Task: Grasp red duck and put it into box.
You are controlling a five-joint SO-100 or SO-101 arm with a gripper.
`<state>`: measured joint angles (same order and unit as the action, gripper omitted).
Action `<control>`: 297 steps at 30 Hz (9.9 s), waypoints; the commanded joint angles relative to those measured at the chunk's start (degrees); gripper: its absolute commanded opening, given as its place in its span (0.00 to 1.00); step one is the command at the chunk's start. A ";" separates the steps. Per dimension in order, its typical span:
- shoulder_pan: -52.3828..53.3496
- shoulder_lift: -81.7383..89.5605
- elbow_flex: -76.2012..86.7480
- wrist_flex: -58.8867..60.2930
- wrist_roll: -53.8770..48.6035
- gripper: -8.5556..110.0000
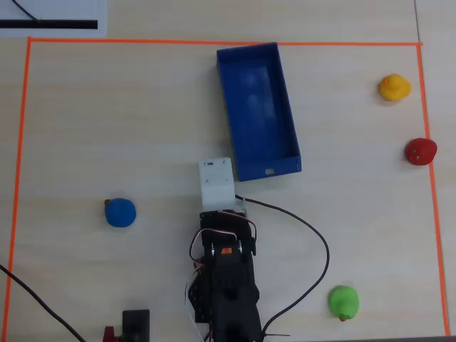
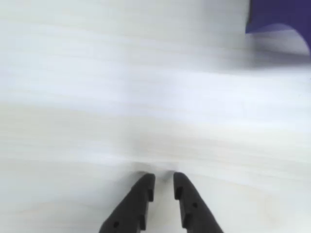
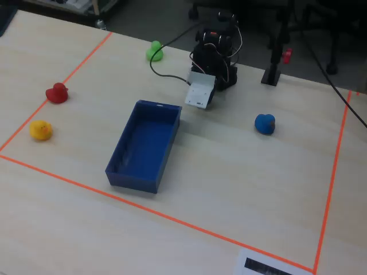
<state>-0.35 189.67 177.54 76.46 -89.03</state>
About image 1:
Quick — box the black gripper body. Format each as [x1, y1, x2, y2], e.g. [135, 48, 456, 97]
[198, 209, 258, 257]

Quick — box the red rubber duck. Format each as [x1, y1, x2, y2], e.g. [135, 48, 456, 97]
[404, 138, 438, 167]

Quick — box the blue plastic box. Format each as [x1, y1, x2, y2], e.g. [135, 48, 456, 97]
[216, 41, 303, 182]

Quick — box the yellow rubber duck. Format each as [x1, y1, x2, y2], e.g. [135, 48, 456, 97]
[378, 73, 412, 102]

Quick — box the blue ball toy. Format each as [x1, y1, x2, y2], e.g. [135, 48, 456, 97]
[104, 197, 138, 228]

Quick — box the black table clamp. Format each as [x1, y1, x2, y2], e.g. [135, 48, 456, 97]
[122, 309, 151, 342]

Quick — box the long orange tape strip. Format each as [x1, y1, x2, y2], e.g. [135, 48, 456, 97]
[27, 36, 423, 47]

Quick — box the black strip on board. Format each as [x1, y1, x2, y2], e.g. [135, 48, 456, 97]
[0, 20, 98, 30]

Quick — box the white board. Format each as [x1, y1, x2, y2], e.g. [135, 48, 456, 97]
[0, 0, 108, 38]

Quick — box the black camera cable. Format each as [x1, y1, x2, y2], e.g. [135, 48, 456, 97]
[234, 195, 331, 338]

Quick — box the thick black cable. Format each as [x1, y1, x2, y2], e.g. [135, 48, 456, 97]
[0, 264, 86, 342]

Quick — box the thin black cable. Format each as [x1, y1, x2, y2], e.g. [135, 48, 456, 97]
[12, 0, 41, 23]

